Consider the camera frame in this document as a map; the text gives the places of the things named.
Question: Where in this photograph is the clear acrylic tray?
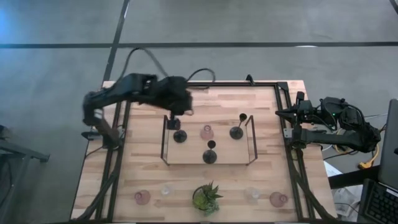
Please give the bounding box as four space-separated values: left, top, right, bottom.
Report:
160 114 259 167

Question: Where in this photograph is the pink glass candle holder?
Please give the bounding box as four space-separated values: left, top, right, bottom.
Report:
134 189 152 206
200 124 215 141
269 191 289 208

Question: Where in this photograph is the black metal stand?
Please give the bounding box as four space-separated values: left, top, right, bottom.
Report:
0 124 50 224

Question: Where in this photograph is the black metal rig frame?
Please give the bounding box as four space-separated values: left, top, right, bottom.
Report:
73 74 335 223

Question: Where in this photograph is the yellow cable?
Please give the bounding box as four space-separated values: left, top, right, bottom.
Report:
335 142 381 170

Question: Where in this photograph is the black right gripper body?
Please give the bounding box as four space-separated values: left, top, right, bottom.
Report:
290 91 315 125

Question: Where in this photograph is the clear glass candle holder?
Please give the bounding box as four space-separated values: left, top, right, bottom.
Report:
160 184 175 197
245 186 262 203

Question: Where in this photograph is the black desk beam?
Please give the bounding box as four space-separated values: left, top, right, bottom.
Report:
328 166 381 190

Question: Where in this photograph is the dark grey laptop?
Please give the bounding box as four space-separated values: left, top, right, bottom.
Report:
357 98 398 224

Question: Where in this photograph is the potted succulent plant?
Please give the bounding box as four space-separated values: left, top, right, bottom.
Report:
192 180 224 218

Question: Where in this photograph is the white paper sheet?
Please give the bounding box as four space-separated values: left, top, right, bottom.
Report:
323 160 343 178

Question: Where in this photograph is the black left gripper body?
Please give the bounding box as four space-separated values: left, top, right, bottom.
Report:
166 114 182 131

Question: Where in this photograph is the short black candlestick holder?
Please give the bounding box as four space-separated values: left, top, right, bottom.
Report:
202 139 218 165

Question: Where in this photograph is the tall black candlestick holder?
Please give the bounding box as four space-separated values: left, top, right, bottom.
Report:
172 119 188 144
229 113 248 141

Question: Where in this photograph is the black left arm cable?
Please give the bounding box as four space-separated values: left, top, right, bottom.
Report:
119 46 217 91

